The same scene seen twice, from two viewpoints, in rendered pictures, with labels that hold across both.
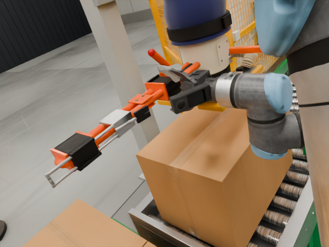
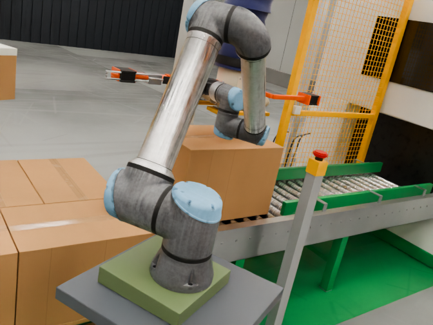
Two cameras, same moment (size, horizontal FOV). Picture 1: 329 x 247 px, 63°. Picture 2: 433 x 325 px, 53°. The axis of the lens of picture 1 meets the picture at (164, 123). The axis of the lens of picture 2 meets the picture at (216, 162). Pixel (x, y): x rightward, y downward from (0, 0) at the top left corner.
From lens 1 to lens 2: 132 cm
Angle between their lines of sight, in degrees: 11
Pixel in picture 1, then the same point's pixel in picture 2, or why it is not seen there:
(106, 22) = not seen: hidden behind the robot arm
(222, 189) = (189, 157)
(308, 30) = (189, 26)
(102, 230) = (91, 179)
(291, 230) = (223, 227)
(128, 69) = not seen: hidden behind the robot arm
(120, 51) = not seen: hidden behind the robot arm
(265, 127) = (222, 113)
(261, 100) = (225, 97)
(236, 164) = (207, 151)
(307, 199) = (250, 224)
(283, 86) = (238, 94)
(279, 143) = (225, 127)
